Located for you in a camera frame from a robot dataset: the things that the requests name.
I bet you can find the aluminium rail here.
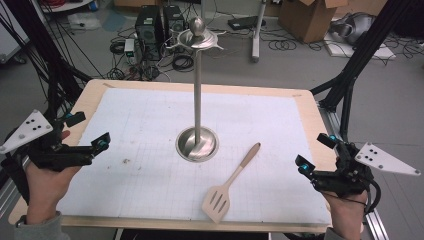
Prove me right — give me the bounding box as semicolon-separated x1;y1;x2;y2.
318;105;390;240

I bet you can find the coiled black cable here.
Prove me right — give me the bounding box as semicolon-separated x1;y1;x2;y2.
171;53;195;73

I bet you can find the metal utensil hanging stand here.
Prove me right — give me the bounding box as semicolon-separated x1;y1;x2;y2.
165;16;225;164

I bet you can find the clear plastic bag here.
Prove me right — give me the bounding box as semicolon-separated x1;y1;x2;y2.
67;12;102;31

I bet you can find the person's right hand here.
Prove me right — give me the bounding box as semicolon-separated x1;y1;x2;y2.
321;191;368;240

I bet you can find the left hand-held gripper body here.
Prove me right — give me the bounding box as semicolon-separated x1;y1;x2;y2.
0;109;94;173

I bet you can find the white cabinet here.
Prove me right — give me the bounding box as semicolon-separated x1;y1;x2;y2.
0;0;30;65

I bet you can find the white power adapter box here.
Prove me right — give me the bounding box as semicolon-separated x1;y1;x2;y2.
123;37;136;58

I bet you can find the black metal frame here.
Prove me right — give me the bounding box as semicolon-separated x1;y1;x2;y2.
309;0;415;143
0;0;93;122

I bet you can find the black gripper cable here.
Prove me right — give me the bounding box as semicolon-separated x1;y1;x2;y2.
363;179;383;215

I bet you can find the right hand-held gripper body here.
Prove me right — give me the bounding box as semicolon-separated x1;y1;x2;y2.
312;140;422;198

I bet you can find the person's left hand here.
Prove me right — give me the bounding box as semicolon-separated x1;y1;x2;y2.
24;130;83;225

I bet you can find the small black computer tower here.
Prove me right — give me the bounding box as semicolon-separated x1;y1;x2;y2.
162;4;186;45

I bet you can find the white gridded mat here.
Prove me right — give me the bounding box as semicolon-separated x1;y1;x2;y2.
56;87;332;225

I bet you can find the white stand pole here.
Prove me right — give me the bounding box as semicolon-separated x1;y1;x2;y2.
250;0;268;64

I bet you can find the flat black device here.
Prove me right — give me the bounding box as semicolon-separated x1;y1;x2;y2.
227;15;267;31

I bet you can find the black gripper wrist strap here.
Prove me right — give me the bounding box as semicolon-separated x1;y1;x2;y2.
0;154;32;205

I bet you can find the thin looped black cable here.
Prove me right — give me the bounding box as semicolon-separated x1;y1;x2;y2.
267;38;298;52

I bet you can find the brown cardboard box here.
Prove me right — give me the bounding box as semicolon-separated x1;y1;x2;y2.
277;0;350;44

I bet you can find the large black computer tower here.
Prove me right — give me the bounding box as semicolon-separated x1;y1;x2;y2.
134;5;165;62

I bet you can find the grey bag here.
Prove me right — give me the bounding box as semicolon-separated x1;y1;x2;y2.
328;12;377;46

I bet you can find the wooden slotted spatula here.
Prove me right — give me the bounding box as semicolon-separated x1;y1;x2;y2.
201;142;262;225

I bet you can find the white foam board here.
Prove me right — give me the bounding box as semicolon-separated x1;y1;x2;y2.
324;31;398;61

